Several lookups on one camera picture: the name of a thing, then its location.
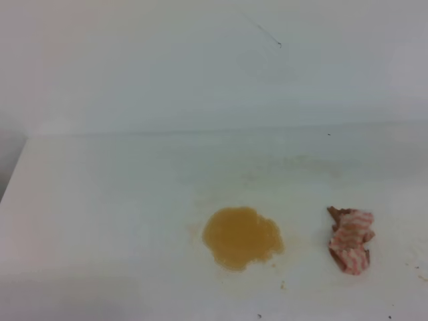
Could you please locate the brown coffee stain puddle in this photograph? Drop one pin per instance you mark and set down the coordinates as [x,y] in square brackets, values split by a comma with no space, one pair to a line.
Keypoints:
[239,236]

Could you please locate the pink white striped rag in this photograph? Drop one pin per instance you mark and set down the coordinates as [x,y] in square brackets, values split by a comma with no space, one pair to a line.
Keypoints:
[350,234]

